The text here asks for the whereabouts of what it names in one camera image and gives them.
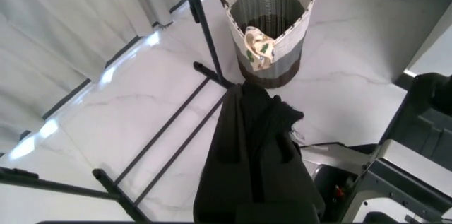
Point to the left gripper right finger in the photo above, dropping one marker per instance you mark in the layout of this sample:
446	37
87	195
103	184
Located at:
289	188

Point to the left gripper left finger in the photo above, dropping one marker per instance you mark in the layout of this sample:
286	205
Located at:
222	181

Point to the black T-shirt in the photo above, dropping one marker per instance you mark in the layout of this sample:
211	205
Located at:
268	111

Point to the cream printed shorts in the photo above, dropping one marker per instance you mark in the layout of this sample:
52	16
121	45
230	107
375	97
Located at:
259	49

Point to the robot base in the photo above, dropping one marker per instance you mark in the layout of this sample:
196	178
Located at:
406	167

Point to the black clothes rack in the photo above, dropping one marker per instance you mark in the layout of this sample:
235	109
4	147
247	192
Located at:
198	8

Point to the white curtain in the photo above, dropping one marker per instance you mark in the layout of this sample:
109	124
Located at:
70	22

